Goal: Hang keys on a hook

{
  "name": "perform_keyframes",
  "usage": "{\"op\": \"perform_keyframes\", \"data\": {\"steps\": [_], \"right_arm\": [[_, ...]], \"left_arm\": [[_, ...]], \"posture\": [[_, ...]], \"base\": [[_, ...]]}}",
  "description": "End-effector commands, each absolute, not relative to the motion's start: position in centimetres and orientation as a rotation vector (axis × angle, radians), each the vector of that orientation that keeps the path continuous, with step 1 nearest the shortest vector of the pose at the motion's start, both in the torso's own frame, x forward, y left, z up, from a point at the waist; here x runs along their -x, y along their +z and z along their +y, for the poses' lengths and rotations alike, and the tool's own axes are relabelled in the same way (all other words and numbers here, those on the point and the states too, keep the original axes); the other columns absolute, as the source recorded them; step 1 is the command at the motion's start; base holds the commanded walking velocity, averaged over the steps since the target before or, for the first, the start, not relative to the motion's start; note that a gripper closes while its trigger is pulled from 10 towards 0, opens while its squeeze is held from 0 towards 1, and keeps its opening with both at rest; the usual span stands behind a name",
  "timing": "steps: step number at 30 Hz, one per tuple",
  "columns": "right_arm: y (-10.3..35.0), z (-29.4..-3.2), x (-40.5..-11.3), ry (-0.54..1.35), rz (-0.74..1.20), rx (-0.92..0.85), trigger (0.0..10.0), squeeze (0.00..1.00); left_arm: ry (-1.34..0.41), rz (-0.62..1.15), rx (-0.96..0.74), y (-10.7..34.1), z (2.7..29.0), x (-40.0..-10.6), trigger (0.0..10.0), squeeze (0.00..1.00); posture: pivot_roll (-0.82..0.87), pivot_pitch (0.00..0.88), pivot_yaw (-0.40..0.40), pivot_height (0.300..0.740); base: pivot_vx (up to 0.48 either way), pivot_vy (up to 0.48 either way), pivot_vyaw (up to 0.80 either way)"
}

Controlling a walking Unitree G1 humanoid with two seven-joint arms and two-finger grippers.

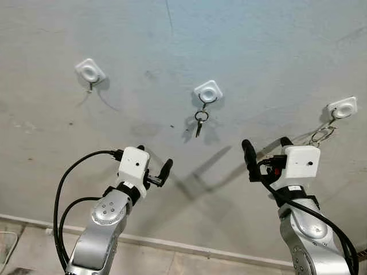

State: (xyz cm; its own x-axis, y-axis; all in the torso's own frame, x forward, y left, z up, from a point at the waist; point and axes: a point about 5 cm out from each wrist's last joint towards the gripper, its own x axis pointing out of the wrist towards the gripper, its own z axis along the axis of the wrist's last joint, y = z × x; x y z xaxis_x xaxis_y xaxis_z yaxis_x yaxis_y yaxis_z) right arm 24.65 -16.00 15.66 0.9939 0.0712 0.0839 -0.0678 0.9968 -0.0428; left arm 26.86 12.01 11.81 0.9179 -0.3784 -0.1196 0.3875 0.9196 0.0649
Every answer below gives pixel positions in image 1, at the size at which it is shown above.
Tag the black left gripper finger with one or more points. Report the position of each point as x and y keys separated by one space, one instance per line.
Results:
x=141 y=148
x=166 y=169

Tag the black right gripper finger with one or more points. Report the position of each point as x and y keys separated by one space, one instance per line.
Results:
x=249 y=156
x=286 y=141

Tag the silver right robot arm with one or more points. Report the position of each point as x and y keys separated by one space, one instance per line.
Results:
x=309 y=235

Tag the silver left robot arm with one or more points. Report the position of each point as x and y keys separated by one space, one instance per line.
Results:
x=100 y=229

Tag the brown floor drain grate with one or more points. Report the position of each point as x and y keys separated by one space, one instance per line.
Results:
x=362 y=253

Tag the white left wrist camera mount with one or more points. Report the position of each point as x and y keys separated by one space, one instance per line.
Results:
x=133 y=163

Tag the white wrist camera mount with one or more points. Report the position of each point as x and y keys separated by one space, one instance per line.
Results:
x=301 y=163
x=133 y=163

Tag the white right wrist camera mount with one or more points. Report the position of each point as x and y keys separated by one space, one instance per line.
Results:
x=301 y=163

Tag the white square adhesive wall hook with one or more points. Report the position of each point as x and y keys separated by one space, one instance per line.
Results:
x=343 y=107
x=90 y=70
x=207 y=91

